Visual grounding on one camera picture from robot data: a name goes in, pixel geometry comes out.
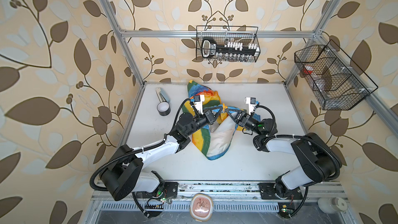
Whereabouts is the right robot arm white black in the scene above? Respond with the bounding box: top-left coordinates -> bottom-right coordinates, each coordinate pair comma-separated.
226,104 -> 342,199

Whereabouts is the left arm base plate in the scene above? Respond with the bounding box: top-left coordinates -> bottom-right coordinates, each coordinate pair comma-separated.
136,181 -> 179,199

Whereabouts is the back wire basket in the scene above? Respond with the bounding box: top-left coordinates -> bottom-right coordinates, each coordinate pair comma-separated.
195,25 -> 261,63

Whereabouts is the wire basket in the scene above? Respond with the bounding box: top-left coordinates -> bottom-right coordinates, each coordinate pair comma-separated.
294,39 -> 378,111
195,25 -> 261,63

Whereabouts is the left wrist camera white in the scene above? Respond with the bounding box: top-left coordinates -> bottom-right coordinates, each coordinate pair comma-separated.
191,94 -> 205,115

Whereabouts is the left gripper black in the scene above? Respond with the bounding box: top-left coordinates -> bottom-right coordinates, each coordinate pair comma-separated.
184,105 -> 222,138

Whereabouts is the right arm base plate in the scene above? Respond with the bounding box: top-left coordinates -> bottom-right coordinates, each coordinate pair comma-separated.
258,183 -> 303,200

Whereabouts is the right wire basket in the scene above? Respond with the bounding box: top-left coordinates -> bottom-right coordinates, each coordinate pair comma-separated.
294,39 -> 378,111

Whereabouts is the black tape roll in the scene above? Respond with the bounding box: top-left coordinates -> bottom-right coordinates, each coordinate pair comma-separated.
157,102 -> 171,116

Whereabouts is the rainbow striped jacket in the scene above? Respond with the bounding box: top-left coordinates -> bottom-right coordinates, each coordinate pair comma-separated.
187,80 -> 246,160

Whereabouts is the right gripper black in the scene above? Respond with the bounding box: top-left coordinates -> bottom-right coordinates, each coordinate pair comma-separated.
227,109 -> 263,138

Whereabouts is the black socket set rail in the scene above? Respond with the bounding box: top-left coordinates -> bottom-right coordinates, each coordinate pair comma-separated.
199,37 -> 261,60

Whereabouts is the pink round timer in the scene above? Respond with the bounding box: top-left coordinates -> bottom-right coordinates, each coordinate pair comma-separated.
189,194 -> 214,222

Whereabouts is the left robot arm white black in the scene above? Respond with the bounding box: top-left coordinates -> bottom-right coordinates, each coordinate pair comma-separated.
89,105 -> 223,201

